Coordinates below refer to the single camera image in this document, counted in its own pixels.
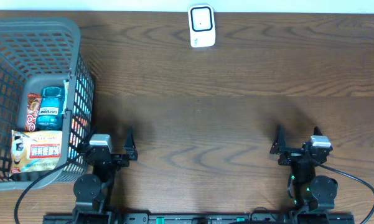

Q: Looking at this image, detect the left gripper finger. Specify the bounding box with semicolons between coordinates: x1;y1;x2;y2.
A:
77;126;96;153
124;127;137;154

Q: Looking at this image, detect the teal Listerine mouthwash bottle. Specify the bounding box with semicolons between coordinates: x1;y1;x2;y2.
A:
36;86;65;130

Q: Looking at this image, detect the yellow snack bag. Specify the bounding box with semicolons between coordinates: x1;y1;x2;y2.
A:
9;130;62;177

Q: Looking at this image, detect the red Top chocolate bar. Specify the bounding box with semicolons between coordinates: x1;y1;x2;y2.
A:
25;93;42;132

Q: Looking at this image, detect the light teal wipes packet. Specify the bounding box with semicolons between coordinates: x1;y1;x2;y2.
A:
62;80;69;114

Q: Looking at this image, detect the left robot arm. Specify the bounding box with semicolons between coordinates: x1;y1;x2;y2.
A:
71;129;138;224

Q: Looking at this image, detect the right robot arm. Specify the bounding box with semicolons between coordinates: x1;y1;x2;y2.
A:
270;125;338;223

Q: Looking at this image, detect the white barcode scanner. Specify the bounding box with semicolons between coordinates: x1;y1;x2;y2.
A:
188;4;216;48

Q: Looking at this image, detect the grey plastic shopping basket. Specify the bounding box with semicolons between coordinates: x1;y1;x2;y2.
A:
0;18;95;191

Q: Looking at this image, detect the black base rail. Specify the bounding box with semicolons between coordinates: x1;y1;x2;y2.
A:
42;212;355;224

